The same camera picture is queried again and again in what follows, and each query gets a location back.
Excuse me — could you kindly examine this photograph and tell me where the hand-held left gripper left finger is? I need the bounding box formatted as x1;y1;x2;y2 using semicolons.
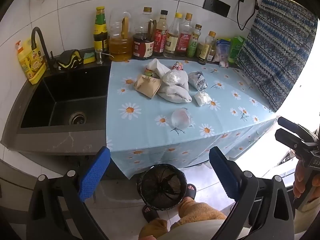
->
26;146;112;240

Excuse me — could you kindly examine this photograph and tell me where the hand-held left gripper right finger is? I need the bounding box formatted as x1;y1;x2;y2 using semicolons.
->
209;146;295;240

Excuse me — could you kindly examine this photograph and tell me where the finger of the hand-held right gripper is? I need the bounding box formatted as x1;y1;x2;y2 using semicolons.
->
277;116;317;139
274;128;313;157

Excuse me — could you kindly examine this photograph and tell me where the black mesh bin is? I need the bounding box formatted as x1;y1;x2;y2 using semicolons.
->
137;164;187;211

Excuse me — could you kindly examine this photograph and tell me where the clear plastic cup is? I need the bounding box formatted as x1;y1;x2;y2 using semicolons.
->
171;107;194;128

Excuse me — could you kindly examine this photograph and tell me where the white tissue wad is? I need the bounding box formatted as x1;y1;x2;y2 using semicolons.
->
194;91;212;106

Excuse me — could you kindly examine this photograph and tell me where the large white paper bag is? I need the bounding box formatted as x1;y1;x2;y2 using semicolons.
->
157;80;193;103

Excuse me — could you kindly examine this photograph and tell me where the silver foil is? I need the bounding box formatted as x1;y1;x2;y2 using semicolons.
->
187;71;208;91

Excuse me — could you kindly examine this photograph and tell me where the brown paper bag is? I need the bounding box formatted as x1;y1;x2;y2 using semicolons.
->
134;74;162;99

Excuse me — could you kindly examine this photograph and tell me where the clear bag with white filling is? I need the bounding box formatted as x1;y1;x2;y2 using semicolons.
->
162;69;188;85

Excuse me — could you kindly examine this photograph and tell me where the white plastic bag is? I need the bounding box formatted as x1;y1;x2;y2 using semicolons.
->
146;58;173;78

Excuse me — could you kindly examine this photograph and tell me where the person's right forearm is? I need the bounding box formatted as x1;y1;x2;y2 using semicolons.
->
294;180;320;240

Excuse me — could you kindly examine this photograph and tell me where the person's right hand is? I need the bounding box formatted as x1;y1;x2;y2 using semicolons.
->
293;159;317;207

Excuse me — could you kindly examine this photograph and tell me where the black slipper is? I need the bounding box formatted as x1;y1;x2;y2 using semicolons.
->
182;184;197;200
142;204;160;223

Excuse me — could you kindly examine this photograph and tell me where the kitchen cabinet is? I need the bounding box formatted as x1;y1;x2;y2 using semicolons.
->
0;142;130;205

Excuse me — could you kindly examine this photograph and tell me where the cream sweater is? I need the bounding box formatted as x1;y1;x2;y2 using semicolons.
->
156;219;227;240

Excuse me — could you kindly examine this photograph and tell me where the patterned blue curtain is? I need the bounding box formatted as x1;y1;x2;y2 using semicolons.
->
236;0;318;113

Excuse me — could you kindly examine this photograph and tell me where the daisy print blue tablecloth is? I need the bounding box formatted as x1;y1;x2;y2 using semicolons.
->
106;57;278;180

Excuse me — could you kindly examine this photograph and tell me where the person's left leg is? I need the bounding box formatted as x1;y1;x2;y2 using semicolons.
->
138;219;168;240

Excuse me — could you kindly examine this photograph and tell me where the black kitchen sink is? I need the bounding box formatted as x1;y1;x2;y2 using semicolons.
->
16;64;112;134

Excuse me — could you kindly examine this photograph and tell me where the green packet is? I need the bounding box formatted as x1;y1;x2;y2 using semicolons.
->
227;36;247;64

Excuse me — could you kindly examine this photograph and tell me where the clear plastic food packet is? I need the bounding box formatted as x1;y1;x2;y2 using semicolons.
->
214;39;232;67

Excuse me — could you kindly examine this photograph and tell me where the small yellow cap bottle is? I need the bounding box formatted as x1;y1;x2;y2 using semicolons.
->
197;31;217;65

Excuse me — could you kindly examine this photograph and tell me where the yellow green sponge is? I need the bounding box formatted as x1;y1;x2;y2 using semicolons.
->
83;52;96;65

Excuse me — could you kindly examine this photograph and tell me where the dark cloth with yellow trim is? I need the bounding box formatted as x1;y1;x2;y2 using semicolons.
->
56;49;84;69

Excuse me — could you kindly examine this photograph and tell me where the yellow dish soap bottle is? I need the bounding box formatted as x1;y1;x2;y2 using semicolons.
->
16;39;48;85

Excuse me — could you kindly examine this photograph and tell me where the green label clear bottle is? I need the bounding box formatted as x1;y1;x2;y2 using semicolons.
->
186;24;202;58

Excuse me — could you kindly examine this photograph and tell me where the large cooking oil jug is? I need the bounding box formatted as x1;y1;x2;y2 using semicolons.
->
108;10;134;62

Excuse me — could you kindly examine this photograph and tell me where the large dark soy sauce jug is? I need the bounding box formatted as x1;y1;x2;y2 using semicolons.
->
132;7;157;60

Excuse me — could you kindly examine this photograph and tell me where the red label orange cap bottle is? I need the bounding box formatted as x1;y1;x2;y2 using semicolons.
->
175;13;194;57

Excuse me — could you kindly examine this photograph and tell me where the black faucet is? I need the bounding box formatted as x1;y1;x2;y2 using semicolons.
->
30;27;57;70

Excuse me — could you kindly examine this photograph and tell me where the green label sauce bottle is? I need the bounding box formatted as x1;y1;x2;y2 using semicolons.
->
93;6;109;53

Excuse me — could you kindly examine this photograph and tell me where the pale label yellow cap bottle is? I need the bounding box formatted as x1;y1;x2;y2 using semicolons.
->
164;12;182;58

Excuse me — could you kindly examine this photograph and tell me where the red label dark cap bottle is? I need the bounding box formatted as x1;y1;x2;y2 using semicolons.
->
153;10;168;57

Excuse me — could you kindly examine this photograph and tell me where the black cable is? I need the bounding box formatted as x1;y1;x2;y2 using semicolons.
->
236;0;260;32

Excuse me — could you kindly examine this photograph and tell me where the black wall socket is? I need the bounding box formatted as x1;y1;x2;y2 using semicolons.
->
203;0;231;18

